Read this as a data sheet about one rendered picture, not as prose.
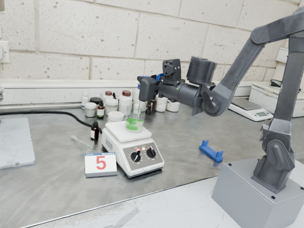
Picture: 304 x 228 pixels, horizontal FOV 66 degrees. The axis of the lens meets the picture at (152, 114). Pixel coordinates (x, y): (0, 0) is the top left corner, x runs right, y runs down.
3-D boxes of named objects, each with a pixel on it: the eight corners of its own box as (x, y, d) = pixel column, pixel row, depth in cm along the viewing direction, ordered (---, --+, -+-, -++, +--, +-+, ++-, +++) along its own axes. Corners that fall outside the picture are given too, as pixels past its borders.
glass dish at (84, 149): (99, 151, 79) (100, 145, 78) (95, 160, 74) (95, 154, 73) (83, 148, 79) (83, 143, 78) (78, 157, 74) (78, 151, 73)
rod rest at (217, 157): (223, 160, 86) (225, 151, 85) (216, 161, 85) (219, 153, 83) (205, 146, 94) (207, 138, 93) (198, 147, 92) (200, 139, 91)
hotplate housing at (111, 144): (163, 169, 75) (168, 148, 72) (128, 180, 68) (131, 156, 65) (129, 136, 91) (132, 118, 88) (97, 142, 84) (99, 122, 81)
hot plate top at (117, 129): (153, 136, 77) (153, 134, 77) (120, 143, 70) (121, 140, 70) (134, 121, 86) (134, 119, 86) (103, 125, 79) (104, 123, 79)
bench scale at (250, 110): (255, 122, 128) (258, 114, 127) (219, 105, 147) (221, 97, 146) (273, 119, 139) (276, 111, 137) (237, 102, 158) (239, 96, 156)
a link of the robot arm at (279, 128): (323, 11, 49) (289, 11, 52) (328, 3, 43) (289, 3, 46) (287, 151, 58) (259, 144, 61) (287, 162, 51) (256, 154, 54)
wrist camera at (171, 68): (185, 83, 67) (191, 60, 64) (173, 88, 61) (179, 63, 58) (167, 78, 70) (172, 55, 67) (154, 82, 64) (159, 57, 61)
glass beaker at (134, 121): (127, 135, 74) (131, 111, 71) (121, 126, 79) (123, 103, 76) (147, 134, 78) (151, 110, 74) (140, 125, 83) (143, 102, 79)
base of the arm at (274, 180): (286, 187, 58) (296, 166, 56) (275, 194, 53) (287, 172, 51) (259, 171, 62) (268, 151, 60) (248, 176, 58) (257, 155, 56)
